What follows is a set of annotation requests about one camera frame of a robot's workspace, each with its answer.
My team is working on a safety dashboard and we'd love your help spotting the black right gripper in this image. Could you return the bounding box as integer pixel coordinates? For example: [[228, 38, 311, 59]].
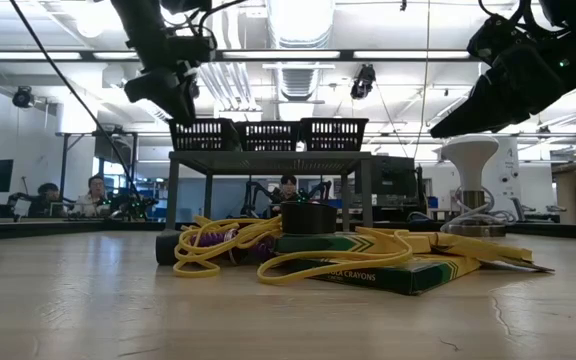
[[429, 13, 568, 140]]

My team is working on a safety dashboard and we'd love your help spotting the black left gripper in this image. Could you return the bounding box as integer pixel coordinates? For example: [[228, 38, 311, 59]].
[[123, 60, 202, 128]]

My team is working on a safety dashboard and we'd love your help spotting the Crayola crayon box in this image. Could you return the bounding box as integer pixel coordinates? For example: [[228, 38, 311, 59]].
[[273, 232, 434, 255], [287, 253, 483, 296], [407, 230, 555, 274]]

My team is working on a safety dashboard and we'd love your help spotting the white cylindrical column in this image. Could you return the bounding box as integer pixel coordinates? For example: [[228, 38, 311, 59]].
[[482, 135, 524, 221]]

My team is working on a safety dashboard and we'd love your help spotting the grey metal table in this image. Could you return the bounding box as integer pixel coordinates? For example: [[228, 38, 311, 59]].
[[165, 150, 374, 240]]

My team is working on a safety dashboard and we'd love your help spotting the person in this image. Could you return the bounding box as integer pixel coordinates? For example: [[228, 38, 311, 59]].
[[72, 174, 115, 220], [7, 182, 77, 220], [269, 174, 314, 207]]

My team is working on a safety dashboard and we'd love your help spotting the black metal rack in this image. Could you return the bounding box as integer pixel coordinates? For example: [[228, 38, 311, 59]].
[[56, 130, 139, 201]]

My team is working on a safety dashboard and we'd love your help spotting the white pedestal stand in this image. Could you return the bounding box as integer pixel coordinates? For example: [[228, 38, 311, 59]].
[[440, 134, 507, 238]]

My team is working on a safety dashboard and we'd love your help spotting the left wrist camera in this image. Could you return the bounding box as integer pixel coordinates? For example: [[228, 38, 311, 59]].
[[165, 34, 218, 65]]

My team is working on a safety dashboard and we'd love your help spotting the white coiled lamp cable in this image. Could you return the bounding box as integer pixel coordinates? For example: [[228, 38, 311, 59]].
[[440, 186, 517, 234]]

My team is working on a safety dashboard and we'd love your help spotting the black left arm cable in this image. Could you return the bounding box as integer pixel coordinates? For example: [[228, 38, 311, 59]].
[[8, 0, 139, 199]]

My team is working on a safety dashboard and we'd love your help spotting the silver ventilation duct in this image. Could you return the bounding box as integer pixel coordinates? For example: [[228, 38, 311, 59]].
[[266, 0, 337, 101]]

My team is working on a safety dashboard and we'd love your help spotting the black ceiling camera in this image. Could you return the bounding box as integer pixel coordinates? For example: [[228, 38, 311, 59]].
[[11, 85, 35, 109], [350, 63, 377, 100]]

